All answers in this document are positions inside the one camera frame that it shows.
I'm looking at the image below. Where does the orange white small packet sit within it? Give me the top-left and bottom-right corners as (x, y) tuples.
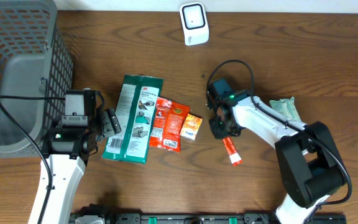
(180, 113), (203, 141)

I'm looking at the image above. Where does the green white packet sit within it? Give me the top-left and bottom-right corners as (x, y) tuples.
(102, 75), (163, 164)

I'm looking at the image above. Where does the red snack bag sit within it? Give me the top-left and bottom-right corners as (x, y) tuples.
(149, 97), (190, 152)

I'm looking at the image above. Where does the red stick packet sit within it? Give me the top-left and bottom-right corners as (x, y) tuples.
(223, 137), (242, 166)

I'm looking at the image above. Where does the mint green snack packet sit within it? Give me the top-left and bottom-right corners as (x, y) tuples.
(269, 97), (301, 122)

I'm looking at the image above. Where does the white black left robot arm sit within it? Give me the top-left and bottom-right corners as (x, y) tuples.
(29, 90), (121, 223)

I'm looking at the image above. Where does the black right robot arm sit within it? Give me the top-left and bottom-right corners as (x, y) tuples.
(206, 78), (351, 223)

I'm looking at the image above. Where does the white barcode scanner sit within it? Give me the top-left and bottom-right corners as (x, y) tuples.
(179, 2), (209, 46)

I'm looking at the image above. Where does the grey plastic mesh basket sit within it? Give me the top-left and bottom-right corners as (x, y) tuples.
(0, 0), (74, 158)

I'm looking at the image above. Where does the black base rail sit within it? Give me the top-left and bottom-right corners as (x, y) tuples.
(68, 212), (347, 224)

